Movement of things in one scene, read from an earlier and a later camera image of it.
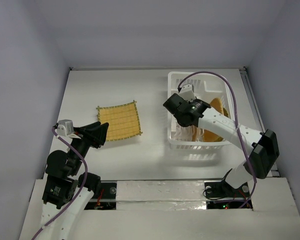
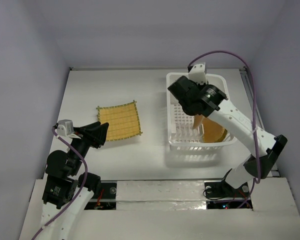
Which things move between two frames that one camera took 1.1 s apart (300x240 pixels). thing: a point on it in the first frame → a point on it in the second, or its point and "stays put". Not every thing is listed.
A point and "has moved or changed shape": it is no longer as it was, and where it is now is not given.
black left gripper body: [82, 145] stays put
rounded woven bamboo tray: [196, 133] has moved or changed shape
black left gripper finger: [96, 143] stays put
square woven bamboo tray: [123, 120] stays put
